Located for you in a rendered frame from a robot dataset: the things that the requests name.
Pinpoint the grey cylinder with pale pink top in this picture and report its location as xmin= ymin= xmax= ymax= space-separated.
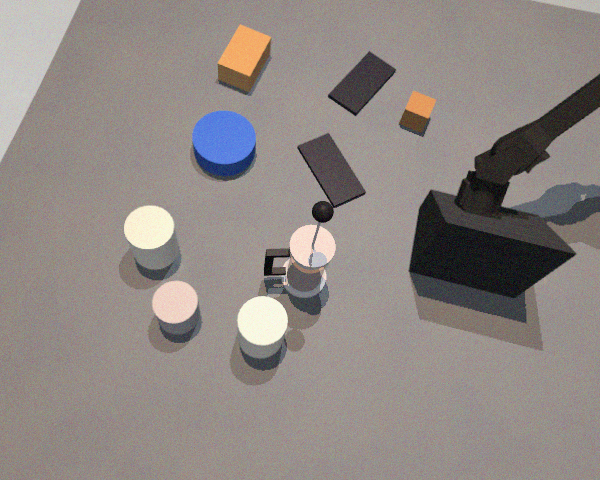
xmin=153 ymin=281 xmax=200 ymax=335

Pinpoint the blue cylinder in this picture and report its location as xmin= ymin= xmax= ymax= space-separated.
xmin=192 ymin=111 xmax=256 ymax=176

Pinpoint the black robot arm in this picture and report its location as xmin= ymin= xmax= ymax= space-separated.
xmin=454 ymin=74 xmax=600 ymax=220

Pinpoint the grey cylinder with cream top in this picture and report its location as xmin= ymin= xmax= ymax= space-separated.
xmin=238 ymin=296 xmax=288 ymax=359
xmin=124 ymin=206 xmax=179 ymax=269

